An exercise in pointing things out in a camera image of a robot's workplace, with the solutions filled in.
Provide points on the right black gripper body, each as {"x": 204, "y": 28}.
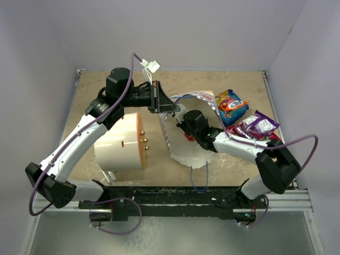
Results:
{"x": 184, "y": 125}

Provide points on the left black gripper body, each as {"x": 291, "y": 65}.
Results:
{"x": 147, "y": 97}

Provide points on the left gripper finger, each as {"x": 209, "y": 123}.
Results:
{"x": 162, "y": 99}
{"x": 167, "y": 109}

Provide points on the blue checkered paper bag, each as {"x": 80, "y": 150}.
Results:
{"x": 185, "y": 152}

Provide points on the blue snack bag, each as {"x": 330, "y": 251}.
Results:
{"x": 229, "y": 118}

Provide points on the orange snack bag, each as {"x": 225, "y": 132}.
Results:
{"x": 231, "y": 104}

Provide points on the pink candy bag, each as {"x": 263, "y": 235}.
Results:
{"x": 250, "y": 132}

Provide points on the purple berries candy bag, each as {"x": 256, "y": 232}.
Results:
{"x": 261, "y": 122}

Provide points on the green snack bag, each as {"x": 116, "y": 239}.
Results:
{"x": 274, "y": 136}

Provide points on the magenta red snack bag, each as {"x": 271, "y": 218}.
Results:
{"x": 233, "y": 131}

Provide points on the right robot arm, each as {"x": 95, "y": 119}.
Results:
{"x": 276, "y": 165}

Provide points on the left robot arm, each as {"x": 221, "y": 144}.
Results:
{"x": 50, "y": 177}

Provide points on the small red snack bag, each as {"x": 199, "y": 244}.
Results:
{"x": 189, "y": 137}

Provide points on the white cylindrical container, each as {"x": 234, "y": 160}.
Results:
{"x": 124, "y": 146}

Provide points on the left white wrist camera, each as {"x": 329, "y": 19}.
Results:
{"x": 149, "y": 68}

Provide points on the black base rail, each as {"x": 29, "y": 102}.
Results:
{"x": 224, "y": 202}

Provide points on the aluminium frame rail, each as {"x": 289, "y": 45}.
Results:
{"x": 291, "y": 200}

